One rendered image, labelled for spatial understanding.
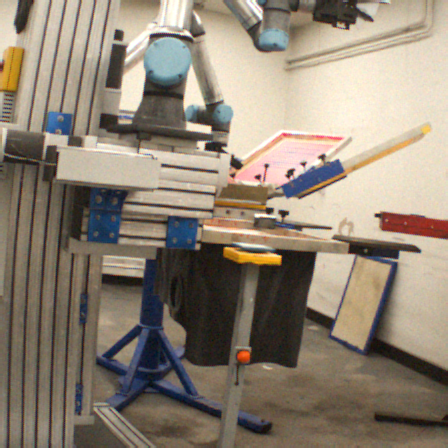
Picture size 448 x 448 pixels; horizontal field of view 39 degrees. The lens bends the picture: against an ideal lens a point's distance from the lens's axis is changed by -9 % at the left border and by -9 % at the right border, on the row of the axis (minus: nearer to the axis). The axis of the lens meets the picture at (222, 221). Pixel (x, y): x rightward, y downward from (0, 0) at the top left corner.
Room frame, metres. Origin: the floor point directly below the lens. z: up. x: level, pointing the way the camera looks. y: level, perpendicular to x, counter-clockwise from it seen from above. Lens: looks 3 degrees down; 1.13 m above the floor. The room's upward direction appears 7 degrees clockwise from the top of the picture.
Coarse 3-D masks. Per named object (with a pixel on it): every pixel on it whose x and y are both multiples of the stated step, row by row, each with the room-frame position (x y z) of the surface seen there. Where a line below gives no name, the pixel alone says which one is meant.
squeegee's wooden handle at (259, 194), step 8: (232, 184) 2.67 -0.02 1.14; (240, 184) 2.68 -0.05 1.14; (224, 192) 2.66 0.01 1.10; (232, 192) 2.67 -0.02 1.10; (240, 192) 2.68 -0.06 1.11; (248, 192) 2.69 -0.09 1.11; (256, 192) 2.70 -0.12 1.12; (264, 192) 2.71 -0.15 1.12; (248, 200) 2.69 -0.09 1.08; (256, 200) 2.70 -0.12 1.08; (264, 200) 2.71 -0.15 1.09
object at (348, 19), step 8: (320, 0) 1.68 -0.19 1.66; (336, 0) 1.70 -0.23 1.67; (344, 0) 1.68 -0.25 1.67; (320, 8) 1.69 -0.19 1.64; (328, 8) 1.70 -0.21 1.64; (336, 8) 1.70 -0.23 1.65; (344, 8) 1.68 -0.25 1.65; (352, 8) 1.69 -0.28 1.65; (312, 16) 1.72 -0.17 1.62; (320, 16) 1.70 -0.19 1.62; (328, 16) 1.70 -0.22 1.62; (336, 16) 1.69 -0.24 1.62; (344, 16) 1.69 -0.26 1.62; (352, 16) 1.68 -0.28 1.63; (336, 24) 1.74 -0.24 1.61
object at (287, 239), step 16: (208, 224) 2.84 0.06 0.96; (224, 224) 2.86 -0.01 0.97; (240, 224) 2.89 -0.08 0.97; (208, 240) 2.06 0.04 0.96; (224, 240) 2.08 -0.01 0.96; (240, 240) 2.09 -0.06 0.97; (256, 240) 2.11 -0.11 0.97; (272, 240) 2.13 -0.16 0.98; (288, 240) 2.14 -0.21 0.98; (304, 240) 2.16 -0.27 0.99; (320, 240) 2.19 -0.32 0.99; (336, 240) 2.30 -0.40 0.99
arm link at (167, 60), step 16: (176, 0) 1.63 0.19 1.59; (192, 0) 1.66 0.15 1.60; (160, 16) 1.64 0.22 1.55; (176, 16) 1.63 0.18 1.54; (160, 32) 1.62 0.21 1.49; (176, 32) 1.61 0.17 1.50; (160, 48) 1.60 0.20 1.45; (176, 48) 1.60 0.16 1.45; (192, 48) 1.67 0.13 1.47; (144, 64) 1.63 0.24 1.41; (160, 64) 1.61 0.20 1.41; (176, 64) 1.61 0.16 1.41; (160, 80) 1.62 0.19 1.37; (176, 80) 1.63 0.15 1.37
